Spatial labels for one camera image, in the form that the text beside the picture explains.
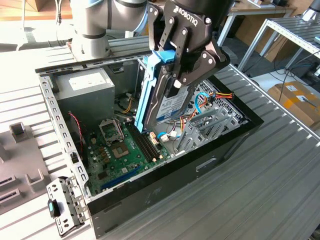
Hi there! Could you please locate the orange red wire bundle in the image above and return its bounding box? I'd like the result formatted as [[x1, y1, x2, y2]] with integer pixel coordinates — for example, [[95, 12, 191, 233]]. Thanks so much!
[[164, 109, 198, 132]]

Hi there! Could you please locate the black open PC case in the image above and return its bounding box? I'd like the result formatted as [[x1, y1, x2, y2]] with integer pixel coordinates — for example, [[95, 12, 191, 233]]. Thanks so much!
[[34, 46, 265, 240]]

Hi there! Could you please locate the metal socket cover frame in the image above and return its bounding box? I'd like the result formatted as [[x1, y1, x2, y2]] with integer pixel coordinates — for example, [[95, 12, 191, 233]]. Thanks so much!
[[98, 119, 126, 146]]

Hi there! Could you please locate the grey power supply unit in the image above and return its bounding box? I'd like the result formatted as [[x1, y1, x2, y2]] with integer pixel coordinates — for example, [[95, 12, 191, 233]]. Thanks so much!
[[53, 68, 116, 131]]

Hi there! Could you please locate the blue data wire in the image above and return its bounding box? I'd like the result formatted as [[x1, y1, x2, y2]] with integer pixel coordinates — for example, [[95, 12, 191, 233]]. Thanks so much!
[[194, 91, 210, 116]]

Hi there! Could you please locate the hard disk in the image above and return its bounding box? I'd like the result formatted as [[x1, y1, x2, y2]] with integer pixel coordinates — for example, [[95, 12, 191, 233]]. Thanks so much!
[[134, 48, 201, 135]]

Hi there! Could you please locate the brown wooden platform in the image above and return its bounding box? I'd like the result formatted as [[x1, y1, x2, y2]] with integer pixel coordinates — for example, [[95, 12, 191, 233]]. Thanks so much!
[[0, 0, 74, 21]]

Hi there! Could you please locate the metal card retention bracket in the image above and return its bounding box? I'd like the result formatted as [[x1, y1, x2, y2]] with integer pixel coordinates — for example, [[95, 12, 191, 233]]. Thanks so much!
[[46, 175, 91, 238]]

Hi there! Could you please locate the long wooden desk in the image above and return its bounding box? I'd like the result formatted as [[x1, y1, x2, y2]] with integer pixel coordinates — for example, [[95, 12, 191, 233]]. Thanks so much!
[[228, 0, 298, 48]]

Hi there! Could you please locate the blue expansion slot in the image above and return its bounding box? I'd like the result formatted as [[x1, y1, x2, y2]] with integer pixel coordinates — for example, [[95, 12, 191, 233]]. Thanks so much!
[[99, 166, 141, 191]]

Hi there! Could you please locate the blue wire with white plug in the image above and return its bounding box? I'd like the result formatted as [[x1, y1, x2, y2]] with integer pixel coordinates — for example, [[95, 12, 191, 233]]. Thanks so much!
[[156, 130, 180, 144]]

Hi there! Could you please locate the metal slat side table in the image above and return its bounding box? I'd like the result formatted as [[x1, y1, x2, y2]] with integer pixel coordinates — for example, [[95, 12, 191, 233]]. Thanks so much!
[[237, 15, 320, 73]]

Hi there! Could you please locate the metal disk bay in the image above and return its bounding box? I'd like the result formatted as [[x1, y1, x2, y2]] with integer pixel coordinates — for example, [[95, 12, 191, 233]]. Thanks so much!
[[173, 106, 251, 156]]

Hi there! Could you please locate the black case fan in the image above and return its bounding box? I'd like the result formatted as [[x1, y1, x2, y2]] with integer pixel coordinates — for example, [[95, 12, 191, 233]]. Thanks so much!
[[67, 111, 88, 161]]

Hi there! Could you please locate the plain brown cardboard box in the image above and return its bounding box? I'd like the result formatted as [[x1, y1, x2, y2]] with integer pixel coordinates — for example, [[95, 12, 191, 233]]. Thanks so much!
[[234, 14, 292, 63]]

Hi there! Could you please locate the cardboard box with labels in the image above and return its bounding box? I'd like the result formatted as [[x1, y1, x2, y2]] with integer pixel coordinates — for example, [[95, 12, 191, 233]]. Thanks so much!
[[266, 80, 320, 129]]

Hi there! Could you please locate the black RAM slot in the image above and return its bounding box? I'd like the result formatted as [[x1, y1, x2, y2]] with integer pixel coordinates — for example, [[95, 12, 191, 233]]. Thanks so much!
[[143, 132, 161, 160], [136, 132, 155, 162], [139, 132, 158, 161], [125, 122, 152, 163]]

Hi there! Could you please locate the yellow orange wire bundle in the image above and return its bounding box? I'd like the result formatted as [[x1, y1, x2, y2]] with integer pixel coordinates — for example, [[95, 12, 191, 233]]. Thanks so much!
[[119, 91, 135, 114]]

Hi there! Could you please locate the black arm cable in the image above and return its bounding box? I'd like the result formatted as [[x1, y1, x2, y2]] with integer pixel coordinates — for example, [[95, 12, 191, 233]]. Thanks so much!
[[56, 0, 64, 26]]

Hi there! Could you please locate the red black twisted wire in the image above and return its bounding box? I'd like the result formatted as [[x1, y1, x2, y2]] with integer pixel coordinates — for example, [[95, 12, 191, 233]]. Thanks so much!
[[68, 111, 85, 151]]

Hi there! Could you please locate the red yellow power wire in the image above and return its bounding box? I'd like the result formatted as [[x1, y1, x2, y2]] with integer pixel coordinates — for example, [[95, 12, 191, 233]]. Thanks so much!
[[205, 91, 234, 104]]

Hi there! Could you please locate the CPU socket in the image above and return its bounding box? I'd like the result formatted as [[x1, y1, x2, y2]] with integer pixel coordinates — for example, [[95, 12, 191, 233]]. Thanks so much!
[[111, 141, 131, 160]]

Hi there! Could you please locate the grey parts rack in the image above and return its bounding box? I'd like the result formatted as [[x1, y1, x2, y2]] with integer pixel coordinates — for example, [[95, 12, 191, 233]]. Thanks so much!
[[0, 121, 49, 208]]

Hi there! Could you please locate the green motherboard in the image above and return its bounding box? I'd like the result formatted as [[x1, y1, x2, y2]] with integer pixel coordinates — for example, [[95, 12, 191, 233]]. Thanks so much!
[[84, 116, 176, 197]]

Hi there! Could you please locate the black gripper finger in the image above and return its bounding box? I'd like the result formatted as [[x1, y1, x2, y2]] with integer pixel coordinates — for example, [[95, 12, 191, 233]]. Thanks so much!
[[147, 4, 176, 51], [166, 26, 231, 98]]

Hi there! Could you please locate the black latch with teal tab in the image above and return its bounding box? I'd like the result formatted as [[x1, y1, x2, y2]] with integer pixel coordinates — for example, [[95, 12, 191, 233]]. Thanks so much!
[[46, 198, 64, 219]]

